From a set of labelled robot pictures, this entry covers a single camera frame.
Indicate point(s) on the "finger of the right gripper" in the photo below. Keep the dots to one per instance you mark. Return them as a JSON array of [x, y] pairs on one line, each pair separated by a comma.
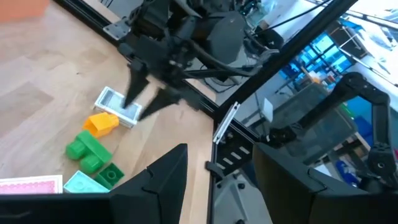
[[136, 81], [164, 99]]

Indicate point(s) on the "black-and-white playing card deck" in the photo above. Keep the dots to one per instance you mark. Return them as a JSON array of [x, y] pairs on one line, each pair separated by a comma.
[[115, 107]]

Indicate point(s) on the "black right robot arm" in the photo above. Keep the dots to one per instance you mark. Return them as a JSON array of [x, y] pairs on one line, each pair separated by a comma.
[[225, 37]]

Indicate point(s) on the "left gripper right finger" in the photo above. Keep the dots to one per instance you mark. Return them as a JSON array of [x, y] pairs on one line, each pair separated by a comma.
[[295, 199]]

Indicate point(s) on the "grey corner gusset plate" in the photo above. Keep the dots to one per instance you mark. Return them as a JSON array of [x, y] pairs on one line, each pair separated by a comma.
[[236, 202]]

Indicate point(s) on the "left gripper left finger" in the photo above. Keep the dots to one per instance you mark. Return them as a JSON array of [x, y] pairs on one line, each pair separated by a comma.
[[140, 205]]

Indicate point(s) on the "light cyan flat brick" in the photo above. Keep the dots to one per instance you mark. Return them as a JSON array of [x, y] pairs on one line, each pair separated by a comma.
[[82, 185]]

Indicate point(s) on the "silver metal bracket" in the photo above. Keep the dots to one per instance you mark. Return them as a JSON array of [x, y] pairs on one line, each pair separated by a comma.
[[116, 28], [227, 124]]

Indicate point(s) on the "yellow single-stud block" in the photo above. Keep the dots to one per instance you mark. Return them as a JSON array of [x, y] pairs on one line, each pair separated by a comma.
[[101, 124]]

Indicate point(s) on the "small dark green brick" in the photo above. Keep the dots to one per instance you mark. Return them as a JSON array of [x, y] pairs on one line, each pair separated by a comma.
[[110, 175]]

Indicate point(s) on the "bright green toy block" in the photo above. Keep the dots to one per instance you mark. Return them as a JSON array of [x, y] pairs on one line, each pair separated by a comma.
[[90, 149]]

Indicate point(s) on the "pink playing card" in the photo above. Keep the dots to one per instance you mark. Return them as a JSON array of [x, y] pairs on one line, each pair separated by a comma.
[[31, 186]]

